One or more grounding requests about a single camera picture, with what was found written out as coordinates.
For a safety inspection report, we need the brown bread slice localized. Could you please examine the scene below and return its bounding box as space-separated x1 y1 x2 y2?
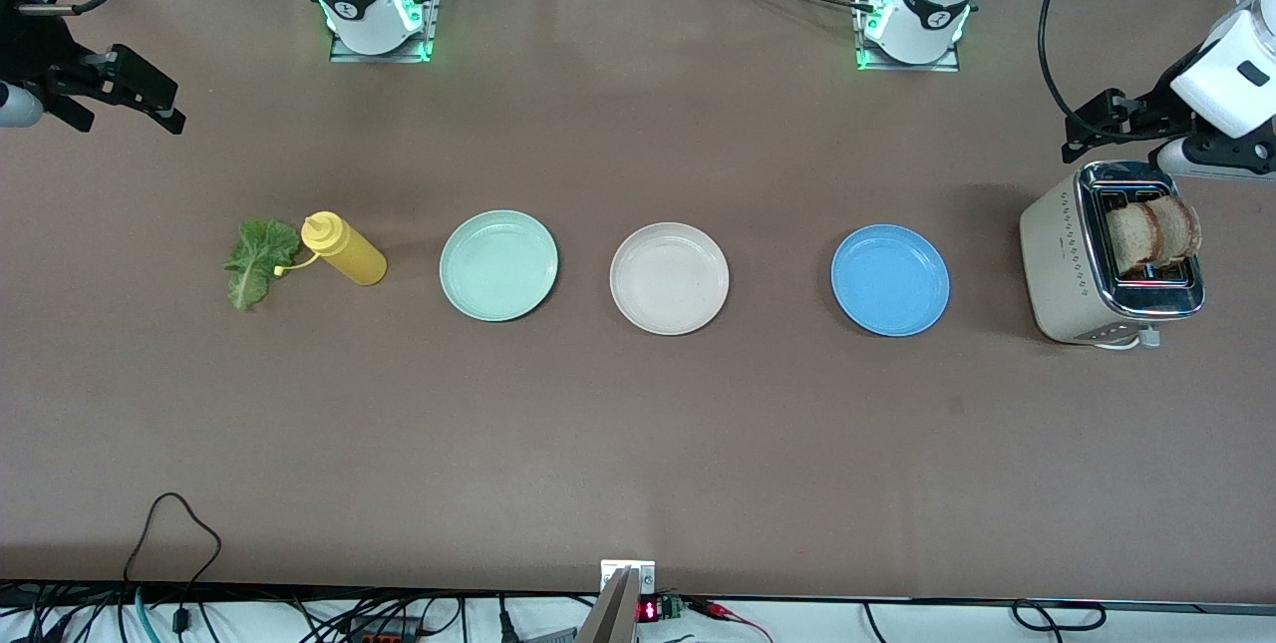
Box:
1146 194 1203 261
1105 202 1162 275

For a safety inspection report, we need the yellow squeeze bottle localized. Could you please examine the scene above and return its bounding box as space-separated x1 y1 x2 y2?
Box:
274 211 388 287

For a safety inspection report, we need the beige chrome toaster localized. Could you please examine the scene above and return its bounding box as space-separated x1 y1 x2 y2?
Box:
1019 160 1207 352

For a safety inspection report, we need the black coiled cable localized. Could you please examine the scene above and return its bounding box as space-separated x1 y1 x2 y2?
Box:
1012 600 1108 632

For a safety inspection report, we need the green lettuce leaf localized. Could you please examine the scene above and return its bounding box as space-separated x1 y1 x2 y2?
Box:
223 217 303 313

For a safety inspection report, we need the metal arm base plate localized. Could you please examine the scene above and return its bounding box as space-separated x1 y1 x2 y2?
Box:
329 0 442 64
853 0 964 74

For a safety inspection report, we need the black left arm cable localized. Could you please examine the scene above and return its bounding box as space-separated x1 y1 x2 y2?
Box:
1037 0 1129 143

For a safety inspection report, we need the blue plate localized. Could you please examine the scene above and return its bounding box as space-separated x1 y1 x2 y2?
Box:
830 224 951 338

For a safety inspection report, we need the pale green plate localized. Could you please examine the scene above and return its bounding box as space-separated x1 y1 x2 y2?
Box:
440 210 559 323

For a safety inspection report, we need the beige plate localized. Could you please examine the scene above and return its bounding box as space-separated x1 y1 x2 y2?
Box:
609 221 731 337

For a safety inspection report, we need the thin black looped cable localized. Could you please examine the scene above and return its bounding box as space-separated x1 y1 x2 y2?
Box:
122 492 223 614

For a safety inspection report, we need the red clip lead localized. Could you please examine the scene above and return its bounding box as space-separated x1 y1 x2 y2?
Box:
688 598 775 643

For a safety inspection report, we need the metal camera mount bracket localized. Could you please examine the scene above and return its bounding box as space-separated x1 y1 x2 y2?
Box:
578 559 657 643

